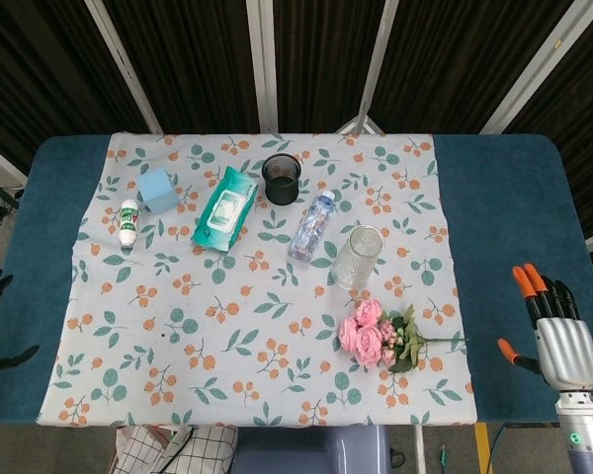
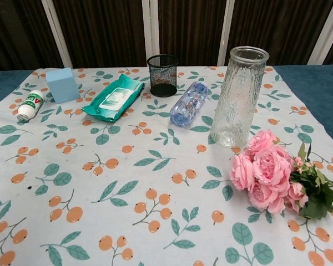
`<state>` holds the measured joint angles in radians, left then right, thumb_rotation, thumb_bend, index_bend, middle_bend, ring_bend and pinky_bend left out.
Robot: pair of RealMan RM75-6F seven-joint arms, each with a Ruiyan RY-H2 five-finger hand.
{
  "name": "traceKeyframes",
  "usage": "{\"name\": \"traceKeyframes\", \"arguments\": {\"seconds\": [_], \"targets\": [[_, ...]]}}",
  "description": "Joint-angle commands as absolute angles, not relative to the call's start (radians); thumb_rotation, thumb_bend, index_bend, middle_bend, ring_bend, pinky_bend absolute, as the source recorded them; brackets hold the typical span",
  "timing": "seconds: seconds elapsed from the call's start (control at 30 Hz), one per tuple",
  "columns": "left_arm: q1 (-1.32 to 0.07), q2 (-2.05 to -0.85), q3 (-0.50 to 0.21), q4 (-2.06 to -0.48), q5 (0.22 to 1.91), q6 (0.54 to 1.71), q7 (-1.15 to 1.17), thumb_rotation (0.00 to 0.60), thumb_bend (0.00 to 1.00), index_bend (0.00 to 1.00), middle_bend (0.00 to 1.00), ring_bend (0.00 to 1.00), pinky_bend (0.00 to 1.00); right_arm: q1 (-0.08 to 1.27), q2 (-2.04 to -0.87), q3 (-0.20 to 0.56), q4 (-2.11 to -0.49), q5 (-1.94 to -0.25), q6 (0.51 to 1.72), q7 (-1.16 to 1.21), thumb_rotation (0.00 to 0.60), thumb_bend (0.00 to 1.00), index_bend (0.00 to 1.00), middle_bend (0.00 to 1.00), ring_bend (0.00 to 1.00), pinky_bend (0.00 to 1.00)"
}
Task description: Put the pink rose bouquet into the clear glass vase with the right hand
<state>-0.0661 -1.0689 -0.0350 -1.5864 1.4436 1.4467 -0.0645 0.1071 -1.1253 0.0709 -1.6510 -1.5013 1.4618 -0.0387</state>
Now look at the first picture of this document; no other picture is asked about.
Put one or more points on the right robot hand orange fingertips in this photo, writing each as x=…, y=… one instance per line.
x=566, y=350

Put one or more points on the pink artificial flower bouquet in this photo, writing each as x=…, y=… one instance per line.
x=368, y=340

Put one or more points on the lavender robot base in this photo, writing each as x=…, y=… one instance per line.
x=301, y=449

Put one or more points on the clear textured glass vase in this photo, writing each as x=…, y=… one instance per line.
x=358, y=257

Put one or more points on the small white bottle green label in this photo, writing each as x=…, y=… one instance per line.
x=128, y=222

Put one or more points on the blue velvet table cover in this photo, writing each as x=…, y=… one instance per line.
x=499, y=197

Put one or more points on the white table leg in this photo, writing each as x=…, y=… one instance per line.
x=418, y=449

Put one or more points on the light blue cube box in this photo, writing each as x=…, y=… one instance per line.
x=158, y=192

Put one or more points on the floral print tablecloth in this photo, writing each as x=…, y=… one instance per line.
x=227, y=345

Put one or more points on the green wet wipes pack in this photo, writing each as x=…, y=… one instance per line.
x=222, y=212

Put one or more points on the white black checkered bag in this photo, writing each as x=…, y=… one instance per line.
x=202, y=449

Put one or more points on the clear plastic water bottle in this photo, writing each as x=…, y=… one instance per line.
x=312, y=224

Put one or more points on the black mesh pen holder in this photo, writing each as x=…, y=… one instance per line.
x=280, y=190

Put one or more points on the dark brown pleated curtain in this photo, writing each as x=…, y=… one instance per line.
x=326, y=49

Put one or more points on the white double frame post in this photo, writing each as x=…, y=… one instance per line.
x=264, y=74

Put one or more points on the white post with foot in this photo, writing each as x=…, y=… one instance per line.
x=379, y=49

